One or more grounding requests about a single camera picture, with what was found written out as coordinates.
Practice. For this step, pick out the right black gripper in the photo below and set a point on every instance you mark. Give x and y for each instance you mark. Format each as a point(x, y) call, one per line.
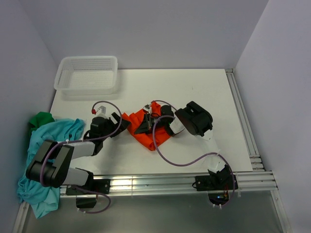
point(146, 126)

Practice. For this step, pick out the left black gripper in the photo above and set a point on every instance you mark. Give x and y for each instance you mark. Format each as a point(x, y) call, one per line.
point(124, 124)

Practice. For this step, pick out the orange t shirt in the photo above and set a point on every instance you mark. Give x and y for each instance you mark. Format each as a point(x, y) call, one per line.
point(161, 131)

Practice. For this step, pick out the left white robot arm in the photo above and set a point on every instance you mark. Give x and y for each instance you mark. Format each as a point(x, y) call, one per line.
point(51, 164)

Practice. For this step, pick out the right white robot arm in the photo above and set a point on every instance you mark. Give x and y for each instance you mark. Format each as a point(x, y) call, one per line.
point(198, 122)

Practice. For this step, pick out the white perforated plastic basket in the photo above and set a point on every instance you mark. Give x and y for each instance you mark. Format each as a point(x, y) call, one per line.
point(87, 76)

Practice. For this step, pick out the green t shirt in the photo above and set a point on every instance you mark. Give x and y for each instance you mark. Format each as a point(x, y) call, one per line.
point(40, 119)

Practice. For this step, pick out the teal t shirt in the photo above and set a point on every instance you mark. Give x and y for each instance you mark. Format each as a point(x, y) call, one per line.
point(33, 187)

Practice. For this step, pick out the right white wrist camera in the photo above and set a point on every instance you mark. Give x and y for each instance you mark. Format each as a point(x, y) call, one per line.
point(148, 108)

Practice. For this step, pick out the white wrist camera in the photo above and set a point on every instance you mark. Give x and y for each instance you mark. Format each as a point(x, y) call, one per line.
point(148, 108)
point(101, 112)

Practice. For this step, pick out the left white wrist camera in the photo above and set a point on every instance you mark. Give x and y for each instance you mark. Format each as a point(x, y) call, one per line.
point(101, 112)

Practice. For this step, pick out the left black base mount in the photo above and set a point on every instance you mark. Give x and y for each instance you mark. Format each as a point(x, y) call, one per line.
point(87, 195)

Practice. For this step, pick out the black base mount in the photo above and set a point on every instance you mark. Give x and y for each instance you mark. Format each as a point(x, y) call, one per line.
point(219, 188)
point(87, 195)

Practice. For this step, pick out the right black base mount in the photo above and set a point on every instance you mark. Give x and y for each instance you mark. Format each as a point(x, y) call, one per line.
point(219, 188)

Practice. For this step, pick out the right aluminium rail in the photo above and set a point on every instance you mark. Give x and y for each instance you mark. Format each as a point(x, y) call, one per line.
point(258, 167)

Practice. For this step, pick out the aluminium rail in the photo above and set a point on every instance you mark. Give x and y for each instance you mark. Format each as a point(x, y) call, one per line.
point(182, 183)
point(258, 167)

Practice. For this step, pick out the front aluminium rail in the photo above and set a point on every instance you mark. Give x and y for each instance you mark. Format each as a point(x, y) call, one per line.
point(182, 183)

